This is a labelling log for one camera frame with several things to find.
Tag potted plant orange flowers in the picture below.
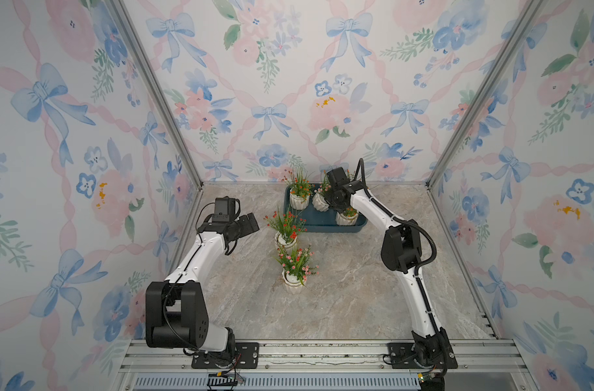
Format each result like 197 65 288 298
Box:
345 169 356 182
335 207 359 226

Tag potted plant orange flowers front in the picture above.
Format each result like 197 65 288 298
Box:
335 207 359 226

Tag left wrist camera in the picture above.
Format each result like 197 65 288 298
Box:
212 196 241 223

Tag potted plant red flowers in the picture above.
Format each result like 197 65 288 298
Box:
283 168 313 211
264 209 306 249

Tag potted plant pink flowers front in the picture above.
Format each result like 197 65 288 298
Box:
276 246 320 294

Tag teal plastic storage box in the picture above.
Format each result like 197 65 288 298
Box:
283 187 368 234

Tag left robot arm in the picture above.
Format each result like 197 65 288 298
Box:
145 213 260 357

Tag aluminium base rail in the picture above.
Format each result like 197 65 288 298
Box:
111 340 539 390

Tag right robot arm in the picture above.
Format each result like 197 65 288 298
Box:
324 160 457 377

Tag potted plant pink flowers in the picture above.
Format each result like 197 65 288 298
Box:
276 246 320 294
313 176 331 213

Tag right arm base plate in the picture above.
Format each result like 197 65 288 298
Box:
383 342 458 371

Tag potted plant red flowers back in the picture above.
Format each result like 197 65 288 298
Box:
264 209 306 249

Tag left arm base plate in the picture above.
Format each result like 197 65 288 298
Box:
191 342 260 371

